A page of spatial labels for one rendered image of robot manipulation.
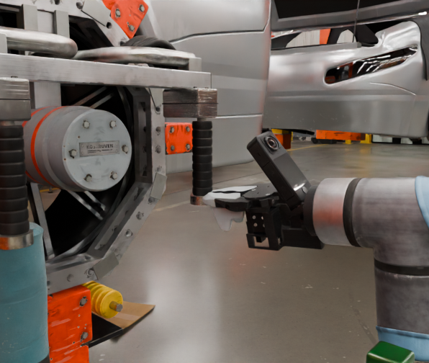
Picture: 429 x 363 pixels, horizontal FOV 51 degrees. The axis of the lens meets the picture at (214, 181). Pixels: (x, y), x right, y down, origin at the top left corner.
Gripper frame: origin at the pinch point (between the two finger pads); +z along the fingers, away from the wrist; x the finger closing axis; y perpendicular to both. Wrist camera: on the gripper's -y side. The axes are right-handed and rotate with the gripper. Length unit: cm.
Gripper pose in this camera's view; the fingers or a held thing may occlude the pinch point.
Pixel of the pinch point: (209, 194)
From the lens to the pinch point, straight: 74.5
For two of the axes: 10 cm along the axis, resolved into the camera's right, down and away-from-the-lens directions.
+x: 6.0, -3.0, 7.4
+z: -7.8, 0.1, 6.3
